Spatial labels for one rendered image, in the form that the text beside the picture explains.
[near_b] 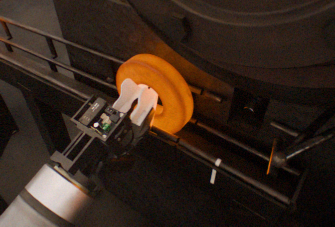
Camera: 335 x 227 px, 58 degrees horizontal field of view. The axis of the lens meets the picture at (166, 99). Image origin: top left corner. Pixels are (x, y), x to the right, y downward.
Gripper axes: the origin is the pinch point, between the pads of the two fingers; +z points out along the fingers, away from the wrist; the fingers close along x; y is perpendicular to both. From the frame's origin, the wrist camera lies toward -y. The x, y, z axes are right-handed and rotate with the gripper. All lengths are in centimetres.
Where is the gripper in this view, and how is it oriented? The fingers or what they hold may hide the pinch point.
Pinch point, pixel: (152, 88)
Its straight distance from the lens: 54.2
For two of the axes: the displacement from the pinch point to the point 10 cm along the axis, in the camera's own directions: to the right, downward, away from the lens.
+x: -8.2, -4.0, 4.2
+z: 5.6, -7.4, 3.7
